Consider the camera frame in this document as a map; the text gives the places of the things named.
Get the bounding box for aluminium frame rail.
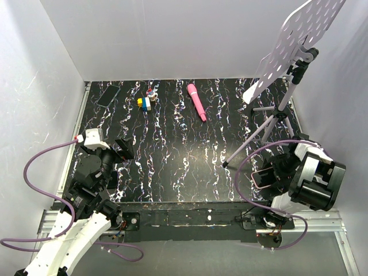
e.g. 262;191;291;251
25;82;91;276

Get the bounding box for colourful toy block stack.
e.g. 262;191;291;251
137;97;151;112

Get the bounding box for small toy figure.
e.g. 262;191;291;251
146;89;158;102

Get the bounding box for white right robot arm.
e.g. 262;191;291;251
251;147;346;229

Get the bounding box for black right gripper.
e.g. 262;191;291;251
262;153;301;189

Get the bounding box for dark phone blue case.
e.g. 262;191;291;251
97;85;121;108

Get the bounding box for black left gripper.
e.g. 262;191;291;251
82;136;133;191

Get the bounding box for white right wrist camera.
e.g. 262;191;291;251
292;140;332;162

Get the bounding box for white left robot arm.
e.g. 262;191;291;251
15;136;134;275

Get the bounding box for pink cylindrical wand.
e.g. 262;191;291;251
187;83;206;122

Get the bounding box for pink phone case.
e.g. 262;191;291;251
251;168;277;190

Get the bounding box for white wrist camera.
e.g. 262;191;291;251
74;128;110;150
292;140;332;162

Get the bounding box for purple music stand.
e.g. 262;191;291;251
223;0;346;168

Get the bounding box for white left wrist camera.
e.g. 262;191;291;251
74;128;110;150

